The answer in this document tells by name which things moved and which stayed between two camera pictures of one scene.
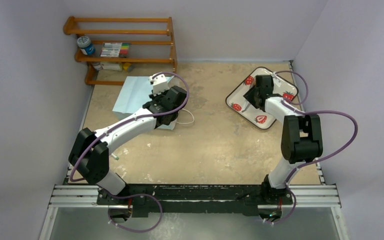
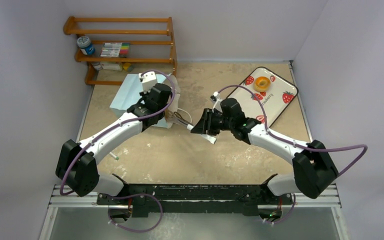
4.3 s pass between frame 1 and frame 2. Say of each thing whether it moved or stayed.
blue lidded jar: stayed
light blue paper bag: stayed
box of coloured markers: stayed
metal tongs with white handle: moved
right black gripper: moved
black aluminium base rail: stayed
